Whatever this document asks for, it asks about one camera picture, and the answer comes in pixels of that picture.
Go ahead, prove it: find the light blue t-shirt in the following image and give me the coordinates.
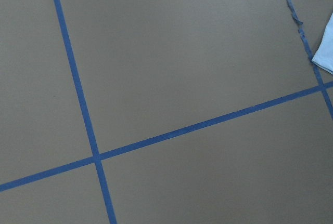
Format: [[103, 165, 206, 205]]
[[312, 15, 333, 74]]

